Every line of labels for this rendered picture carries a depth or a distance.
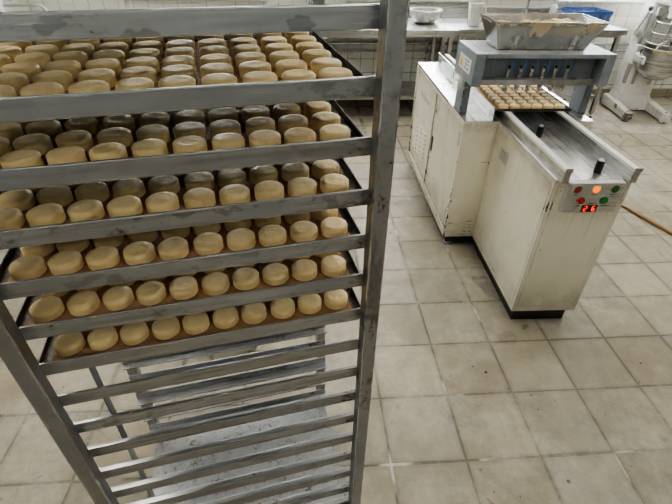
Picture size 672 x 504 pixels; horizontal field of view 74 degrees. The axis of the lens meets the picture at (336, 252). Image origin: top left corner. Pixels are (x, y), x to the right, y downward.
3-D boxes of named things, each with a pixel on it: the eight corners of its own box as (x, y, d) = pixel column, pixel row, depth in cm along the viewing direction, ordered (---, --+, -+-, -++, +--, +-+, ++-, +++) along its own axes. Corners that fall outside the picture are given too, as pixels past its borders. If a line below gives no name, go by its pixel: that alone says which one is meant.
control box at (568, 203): (556, 208, 195) (566, 179, 187) (609, 207, 197) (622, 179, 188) (560, 212, 192) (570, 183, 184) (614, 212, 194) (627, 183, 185)
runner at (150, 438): (362, 387, 110) (363, 380, 109) (366, 397, 108) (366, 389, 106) (80, 448, 97) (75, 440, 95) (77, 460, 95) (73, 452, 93)
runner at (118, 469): (360, 409, 116) (361, 402, 114) (364, 419, 114) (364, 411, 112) (93, 469, 102) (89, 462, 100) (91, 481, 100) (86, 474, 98)
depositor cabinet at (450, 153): (406, 163, 394) (418, 62, 344) (486, 162, 397) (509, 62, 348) (440, 247, 291) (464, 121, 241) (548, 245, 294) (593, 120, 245)
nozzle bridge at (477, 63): (448, 101, 268) (458, 40, 248) (566, 101, 271) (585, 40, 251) (464, 121, 241) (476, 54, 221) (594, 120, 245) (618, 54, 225)
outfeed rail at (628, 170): (480, 62, 347) (482, 52, 343) (484, 62, 347) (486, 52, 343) (630, 183, 185) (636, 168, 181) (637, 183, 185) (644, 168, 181)
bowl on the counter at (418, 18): (411, 25, 445) (413, 11, 438) (405, 20, 472) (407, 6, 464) (444, 26, 447) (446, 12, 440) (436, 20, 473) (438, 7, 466)
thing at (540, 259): (468, 246, 293) (500, 110, 240) (520, 245, 294) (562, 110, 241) (506, 323, 236) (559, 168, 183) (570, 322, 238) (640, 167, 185)
